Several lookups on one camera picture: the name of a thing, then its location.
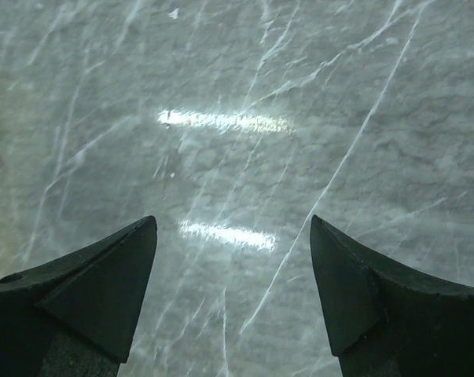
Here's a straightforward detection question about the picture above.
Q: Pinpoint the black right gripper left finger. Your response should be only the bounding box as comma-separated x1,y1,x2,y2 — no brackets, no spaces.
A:
0,216,157,376

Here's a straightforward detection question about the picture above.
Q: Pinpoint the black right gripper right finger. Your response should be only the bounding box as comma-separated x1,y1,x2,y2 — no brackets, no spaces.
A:
310,217,474,376

